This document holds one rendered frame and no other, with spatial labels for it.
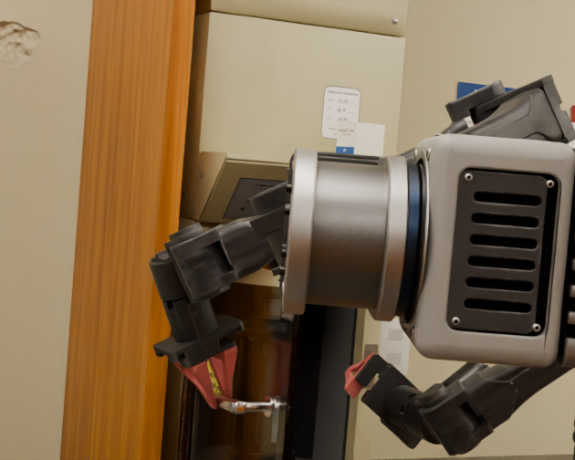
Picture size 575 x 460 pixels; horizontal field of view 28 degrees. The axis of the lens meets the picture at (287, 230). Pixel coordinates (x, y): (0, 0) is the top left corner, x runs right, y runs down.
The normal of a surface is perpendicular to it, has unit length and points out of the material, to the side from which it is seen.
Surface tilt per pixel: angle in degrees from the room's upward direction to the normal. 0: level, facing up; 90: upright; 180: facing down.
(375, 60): 90
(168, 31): 90
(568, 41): 90
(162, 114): 90
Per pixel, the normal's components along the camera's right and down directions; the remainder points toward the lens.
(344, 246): 0.00, 0.14
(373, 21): 0.39, 0.08
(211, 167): -0.92, -0.05
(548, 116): 0.58, -0.22
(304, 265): -0.03, 0.41
